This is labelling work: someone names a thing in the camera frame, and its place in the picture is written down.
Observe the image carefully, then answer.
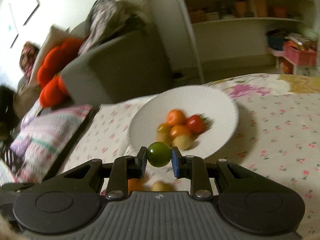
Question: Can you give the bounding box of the yellow cherry tomato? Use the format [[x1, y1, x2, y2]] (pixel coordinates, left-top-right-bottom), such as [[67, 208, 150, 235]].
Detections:
[[157, 122, 173, 134]]

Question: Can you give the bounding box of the small orange pot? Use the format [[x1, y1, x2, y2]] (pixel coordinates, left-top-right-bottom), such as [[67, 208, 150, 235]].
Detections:
[[273, 7, 287, 18]]

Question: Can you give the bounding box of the red flower cushion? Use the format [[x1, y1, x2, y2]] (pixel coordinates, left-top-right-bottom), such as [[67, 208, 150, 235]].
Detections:
[[37, 38, 85, 107]]

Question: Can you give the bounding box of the orange cherry tomato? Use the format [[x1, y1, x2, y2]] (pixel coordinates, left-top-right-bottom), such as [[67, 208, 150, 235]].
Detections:
[[170, 125, 192, 138], [128, 177, 150, 192]]

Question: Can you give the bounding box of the grey sofa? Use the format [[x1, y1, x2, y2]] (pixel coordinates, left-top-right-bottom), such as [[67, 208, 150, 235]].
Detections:
[[15, 21, 175, 105]]

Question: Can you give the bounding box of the green cherry tomato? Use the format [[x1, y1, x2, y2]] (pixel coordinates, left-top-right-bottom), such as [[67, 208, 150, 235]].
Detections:
[[147, 142, 172, 167]]

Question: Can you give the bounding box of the orange cup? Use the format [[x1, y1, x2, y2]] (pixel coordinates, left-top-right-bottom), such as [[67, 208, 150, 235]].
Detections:
[[254, 0, 267, 17], [234, 1, 247, 17]]

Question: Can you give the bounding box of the dark blurred object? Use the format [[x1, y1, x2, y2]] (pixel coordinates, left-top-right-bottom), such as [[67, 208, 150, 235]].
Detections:
[[0, 85, 18, 140]]

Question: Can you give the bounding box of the pink basket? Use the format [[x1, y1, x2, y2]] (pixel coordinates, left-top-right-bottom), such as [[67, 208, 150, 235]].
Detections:
[[284, 42, 318, 67]]

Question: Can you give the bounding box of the red cherry tomato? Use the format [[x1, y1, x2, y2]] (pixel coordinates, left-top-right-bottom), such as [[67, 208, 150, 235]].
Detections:
[[185, 114, 208, 133]]

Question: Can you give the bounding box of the grey jacket on sofa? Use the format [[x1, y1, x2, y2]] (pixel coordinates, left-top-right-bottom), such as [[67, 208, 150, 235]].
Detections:
[[79, 0, 150, 53]]

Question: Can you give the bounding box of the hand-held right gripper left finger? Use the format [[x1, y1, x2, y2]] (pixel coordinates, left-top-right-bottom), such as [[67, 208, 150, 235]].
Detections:
[[59, 146, 148, 201]]

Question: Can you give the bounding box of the white bookshelf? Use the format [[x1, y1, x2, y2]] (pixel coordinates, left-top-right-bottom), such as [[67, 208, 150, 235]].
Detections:
[[172, 0, 318, 80]]

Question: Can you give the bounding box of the orange mandarin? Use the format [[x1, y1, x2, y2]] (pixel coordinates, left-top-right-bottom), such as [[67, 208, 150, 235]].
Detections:
[[166, 109, 187, 127]]

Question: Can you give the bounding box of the black slotted tool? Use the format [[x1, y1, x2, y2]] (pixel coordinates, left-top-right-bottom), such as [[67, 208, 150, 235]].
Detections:
[[0, 142, 19, 178]]

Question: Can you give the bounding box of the tan longan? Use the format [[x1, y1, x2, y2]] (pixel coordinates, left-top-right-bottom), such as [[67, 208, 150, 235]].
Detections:
[[172, 134, 193, 150], [156, 132, 173, 145], [151, 180, 174, 192]]

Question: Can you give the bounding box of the striped patterned pillow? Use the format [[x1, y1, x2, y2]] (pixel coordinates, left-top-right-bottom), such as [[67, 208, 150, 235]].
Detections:
[[0, 104, 93, 183]]

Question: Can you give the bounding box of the brown patterned object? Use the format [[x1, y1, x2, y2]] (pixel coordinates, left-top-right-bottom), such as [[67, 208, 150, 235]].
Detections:
[[19, 42, 40, 80]]

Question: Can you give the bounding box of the orange printed box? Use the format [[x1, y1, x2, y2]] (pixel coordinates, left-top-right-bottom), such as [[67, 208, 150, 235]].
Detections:
[[276, 56, 294, 74]]

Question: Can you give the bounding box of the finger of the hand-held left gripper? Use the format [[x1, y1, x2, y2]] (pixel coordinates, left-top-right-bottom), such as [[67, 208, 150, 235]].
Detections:
[[0, 183, 34, 193]]

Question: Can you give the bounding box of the cherry print cloth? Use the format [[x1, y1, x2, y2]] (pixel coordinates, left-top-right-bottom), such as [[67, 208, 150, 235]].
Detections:
[[42, 94, 320, 230]]

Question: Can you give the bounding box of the brown cloth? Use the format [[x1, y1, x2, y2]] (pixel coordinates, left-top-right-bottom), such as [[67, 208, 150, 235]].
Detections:
[[12, 84, 43, 120]]

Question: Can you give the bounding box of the white ribbed plate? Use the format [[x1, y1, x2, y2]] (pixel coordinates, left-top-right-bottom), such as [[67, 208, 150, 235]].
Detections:
[[129, 85, 238, 159]]

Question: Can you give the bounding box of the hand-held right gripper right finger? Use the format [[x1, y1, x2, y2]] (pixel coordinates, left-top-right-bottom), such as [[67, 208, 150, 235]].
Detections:
[[171, 146, 260, 201]]

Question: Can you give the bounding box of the beige cushion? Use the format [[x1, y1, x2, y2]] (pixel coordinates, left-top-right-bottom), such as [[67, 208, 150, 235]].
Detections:
[[26, 25, 70, 85]]

